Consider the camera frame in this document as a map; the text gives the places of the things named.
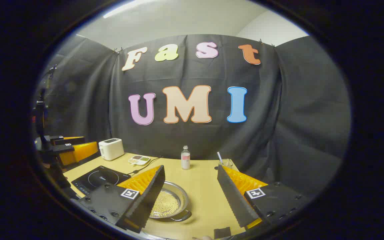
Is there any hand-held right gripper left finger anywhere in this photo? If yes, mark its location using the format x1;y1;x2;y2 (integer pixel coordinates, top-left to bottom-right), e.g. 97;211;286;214
78;165;166;234

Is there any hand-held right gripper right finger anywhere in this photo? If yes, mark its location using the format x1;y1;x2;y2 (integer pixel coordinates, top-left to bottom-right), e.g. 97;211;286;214
217;164;309;230

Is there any stainless steel pot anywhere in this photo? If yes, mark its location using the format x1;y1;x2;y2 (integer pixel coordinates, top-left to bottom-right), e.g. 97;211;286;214
149;181;192;222

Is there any black induction cooktop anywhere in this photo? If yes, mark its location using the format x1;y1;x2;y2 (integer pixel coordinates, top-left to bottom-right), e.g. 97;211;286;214
71;166;132;196

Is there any pile of yellow soybeans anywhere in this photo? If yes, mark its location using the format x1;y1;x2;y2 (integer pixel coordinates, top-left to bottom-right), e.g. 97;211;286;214
151;191;181;216

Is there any white toaster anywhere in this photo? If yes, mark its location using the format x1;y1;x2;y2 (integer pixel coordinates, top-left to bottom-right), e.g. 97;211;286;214
98;138;125;161

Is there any white divided bean tray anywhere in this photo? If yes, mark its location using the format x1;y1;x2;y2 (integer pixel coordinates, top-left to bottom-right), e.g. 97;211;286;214
128;155;151;166

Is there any clear bottle with pink label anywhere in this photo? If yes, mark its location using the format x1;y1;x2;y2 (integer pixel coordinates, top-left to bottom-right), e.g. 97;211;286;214
181;145;191;170

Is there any black backdrop cloth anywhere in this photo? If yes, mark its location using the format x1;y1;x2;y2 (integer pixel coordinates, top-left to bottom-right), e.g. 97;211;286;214
34;33;352;197

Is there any black power cable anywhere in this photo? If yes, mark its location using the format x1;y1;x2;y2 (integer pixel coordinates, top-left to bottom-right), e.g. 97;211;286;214
127;156;164;176

